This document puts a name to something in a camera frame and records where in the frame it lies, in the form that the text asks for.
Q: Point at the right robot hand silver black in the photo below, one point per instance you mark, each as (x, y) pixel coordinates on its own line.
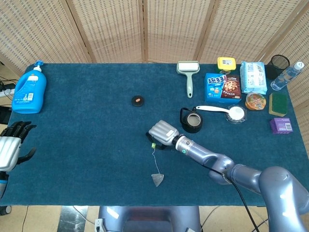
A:
(161, 133)

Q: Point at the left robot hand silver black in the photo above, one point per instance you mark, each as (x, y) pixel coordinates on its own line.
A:
(8, 152)

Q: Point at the pyramid tea bag with green tag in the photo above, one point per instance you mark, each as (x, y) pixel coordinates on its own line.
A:
(157, 180)

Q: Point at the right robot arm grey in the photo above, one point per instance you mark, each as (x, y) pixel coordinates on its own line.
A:
(241, 174)

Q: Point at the black teapot lid orange knob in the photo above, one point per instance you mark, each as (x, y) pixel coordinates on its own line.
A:
(138, 101)

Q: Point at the black equipment box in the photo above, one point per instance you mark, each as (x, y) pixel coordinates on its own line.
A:
(4, 114)

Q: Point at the black caster wheel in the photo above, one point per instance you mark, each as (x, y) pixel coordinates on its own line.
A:
(6, 210)

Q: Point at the white power strip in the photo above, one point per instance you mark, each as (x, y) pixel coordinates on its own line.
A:
(7, 91)

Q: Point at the blue detergent pump bottle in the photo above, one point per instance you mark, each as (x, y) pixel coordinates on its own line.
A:
(29, 94)

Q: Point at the pale green lint roller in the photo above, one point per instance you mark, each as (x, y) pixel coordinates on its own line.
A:
(188, 67)

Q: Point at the blue and brown cookie box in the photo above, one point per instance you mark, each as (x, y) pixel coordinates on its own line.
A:
(222, 89)

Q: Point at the blue carpet table cover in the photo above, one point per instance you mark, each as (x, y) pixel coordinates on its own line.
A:
(84, 145)

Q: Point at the grey robot torso base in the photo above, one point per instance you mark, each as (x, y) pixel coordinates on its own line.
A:
(149, 220)

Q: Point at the yellow lidded green container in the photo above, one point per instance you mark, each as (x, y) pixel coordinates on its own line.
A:
(226, 63)

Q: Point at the orange jelly cup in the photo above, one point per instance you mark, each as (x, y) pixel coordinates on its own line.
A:
(256, 101)

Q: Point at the light blue wet wipes pack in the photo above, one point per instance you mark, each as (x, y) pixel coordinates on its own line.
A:
(253, 77)

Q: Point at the woven rattan folding screen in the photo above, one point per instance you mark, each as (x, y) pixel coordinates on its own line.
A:
(108, 31)

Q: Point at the small purple box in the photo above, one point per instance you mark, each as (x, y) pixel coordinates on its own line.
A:
(281, 125)

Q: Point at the green and yellow sponge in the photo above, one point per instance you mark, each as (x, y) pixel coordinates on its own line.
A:
(280, 102)

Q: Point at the black mesh pen cup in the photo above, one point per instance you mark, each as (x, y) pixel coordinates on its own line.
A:
(275, 67)

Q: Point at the clear plastic water bottle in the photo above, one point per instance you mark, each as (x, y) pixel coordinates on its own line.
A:
(286, 77)

